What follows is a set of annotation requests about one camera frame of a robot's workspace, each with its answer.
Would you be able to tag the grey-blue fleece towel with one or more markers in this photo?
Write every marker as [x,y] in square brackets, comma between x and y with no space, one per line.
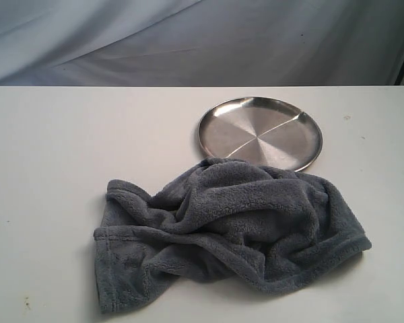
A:
[277,230]

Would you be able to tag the round stainless steel plate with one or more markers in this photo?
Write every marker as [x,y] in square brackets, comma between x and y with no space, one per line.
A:
[262,131]

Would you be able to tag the white backdrop sheet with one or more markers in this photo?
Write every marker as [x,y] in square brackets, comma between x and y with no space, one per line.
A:
[200,43]

